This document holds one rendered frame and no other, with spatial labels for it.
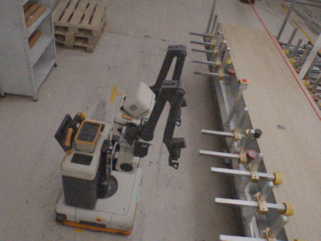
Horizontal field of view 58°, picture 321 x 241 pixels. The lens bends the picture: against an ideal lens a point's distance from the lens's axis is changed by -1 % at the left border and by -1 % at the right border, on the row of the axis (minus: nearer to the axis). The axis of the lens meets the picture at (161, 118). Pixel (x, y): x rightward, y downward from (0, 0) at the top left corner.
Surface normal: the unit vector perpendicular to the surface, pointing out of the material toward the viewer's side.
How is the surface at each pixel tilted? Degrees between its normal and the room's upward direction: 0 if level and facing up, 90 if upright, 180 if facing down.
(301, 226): 0
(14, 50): 90
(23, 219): 0
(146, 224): 0
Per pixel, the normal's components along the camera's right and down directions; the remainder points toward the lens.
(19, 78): -0.02, 0.65
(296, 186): 0.15, -0.75
